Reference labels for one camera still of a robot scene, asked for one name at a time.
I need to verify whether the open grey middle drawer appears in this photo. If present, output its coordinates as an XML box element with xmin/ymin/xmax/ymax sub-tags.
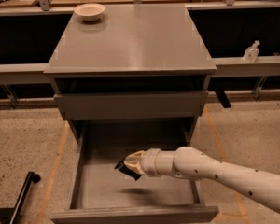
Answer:
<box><xmin>50</xmin><ymin>119</ymin><xmax>218</xmax><ymax>224</ymax></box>

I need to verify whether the grey metal rail shelf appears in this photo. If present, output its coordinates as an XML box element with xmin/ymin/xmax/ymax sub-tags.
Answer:
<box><xmin>0</xmin><ymin>56</ymin><xmax>280</xmax><ymax>85</ymax></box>

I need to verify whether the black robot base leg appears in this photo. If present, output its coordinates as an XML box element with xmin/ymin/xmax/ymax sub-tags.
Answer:
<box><xmin>0</xmin><ymin>171</ymin><xmax>41</xmax><ymax>224</ymax></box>

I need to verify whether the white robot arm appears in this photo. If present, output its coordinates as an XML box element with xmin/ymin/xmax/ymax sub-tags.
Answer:
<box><xmin>118</xmin><ymin>147</ymin><xmax>280</xmax><ymax>214</ymax></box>

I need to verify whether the white ceramic bowl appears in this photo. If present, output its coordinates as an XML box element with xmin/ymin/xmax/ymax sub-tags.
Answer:
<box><xmin>74</xmin><ymin>3</ymin><xmax>105</xmax><ymax>21</ymax></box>

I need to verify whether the clear sanitizer pump bottle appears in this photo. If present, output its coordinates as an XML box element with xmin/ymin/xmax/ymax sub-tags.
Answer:
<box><xmin>243</xmin><ymin>40</ymin><xmax>260</xmax><ymax>63</ymax></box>

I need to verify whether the closed grey top drawer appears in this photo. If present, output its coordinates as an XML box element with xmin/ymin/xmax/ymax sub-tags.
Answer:
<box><xmin>54</xmin><ymin>91</ymin><xmax>207</xmax><ymax>120</ymax></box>

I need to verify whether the grey drawer cabinet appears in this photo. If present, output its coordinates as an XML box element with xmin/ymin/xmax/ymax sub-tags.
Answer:
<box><xmin>45</xmin><ymin>4</ymin><xmax>216</xmax><ymax>140</ymax></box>

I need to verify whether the dark blueberry rxbar wrapper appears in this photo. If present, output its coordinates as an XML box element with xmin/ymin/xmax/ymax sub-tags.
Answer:
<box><xmin>115</xmin><ymin>161</ymin><xmax>141</xmax><ymax>181</ymax></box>

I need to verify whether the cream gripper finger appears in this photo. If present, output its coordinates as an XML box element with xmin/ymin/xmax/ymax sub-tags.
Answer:
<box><xmin>123</xmin><ymin>150</ymin><xmax>145</xmax><ymax>175</ymax></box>

